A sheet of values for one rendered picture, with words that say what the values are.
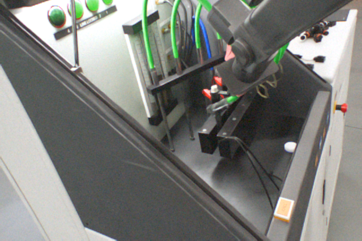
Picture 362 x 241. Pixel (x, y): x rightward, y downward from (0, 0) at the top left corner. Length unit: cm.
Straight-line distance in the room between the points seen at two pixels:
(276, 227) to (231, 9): 45
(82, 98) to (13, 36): 17
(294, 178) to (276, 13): 54
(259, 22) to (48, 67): 42
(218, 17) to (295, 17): 22
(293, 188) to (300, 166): 8
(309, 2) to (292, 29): 5
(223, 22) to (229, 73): 12
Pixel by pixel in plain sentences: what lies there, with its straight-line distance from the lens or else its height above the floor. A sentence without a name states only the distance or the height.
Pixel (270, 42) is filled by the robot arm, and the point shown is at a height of 139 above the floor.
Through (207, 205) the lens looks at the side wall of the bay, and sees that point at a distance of 64.
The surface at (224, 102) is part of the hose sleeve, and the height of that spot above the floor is 115.
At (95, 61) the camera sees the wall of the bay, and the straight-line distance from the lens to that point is 91.
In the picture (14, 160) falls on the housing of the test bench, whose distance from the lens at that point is 107.
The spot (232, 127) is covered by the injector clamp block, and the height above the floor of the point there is 98.
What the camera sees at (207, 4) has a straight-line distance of 67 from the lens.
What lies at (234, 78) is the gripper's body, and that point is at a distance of 60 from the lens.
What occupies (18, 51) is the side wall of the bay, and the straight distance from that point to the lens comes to 71.
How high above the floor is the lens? 154
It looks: 30 degrees down
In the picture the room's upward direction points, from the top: 12 degrees counter-clockwise
